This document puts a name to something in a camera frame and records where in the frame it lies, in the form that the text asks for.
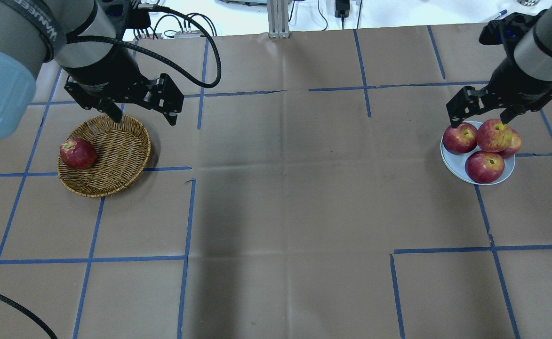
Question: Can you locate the red apple on plate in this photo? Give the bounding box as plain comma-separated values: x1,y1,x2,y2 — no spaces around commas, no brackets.
464,150,505,184

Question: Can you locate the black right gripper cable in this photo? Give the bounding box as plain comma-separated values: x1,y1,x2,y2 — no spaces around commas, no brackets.
0,282,59,339

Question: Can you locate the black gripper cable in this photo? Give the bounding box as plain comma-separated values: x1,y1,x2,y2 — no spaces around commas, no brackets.
66,6,222,89
0,282,59,339

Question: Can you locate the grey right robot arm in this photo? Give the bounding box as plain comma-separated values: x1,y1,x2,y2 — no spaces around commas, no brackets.
446,6,552,128

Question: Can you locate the red apple in basket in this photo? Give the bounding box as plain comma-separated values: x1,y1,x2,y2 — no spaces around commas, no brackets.
59,138,98,170

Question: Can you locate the light blue plate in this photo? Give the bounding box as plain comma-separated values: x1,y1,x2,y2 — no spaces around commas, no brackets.
440,121,515,185

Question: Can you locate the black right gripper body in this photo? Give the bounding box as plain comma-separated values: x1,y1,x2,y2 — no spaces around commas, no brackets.
446,65,552,120

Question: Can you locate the red apple plate far side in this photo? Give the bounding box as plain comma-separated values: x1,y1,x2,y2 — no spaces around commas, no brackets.
498,129,522,159

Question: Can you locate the red apple with yellow top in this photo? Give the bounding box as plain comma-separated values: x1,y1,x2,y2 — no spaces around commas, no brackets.
442,122,478,155

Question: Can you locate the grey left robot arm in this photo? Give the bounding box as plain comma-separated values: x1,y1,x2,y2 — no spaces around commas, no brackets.
0,0,184,139

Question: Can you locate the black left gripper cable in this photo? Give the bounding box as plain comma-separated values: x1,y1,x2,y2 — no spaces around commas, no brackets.
66,6,222,89

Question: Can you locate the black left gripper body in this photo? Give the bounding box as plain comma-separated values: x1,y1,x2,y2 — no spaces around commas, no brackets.
64,47,184,113

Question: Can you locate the woven wicker basket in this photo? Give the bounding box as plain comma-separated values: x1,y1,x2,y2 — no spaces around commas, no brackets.
57,114,152,198

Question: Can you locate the aluminium frame post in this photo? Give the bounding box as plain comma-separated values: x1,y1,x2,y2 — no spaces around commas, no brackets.
266,0,290,39

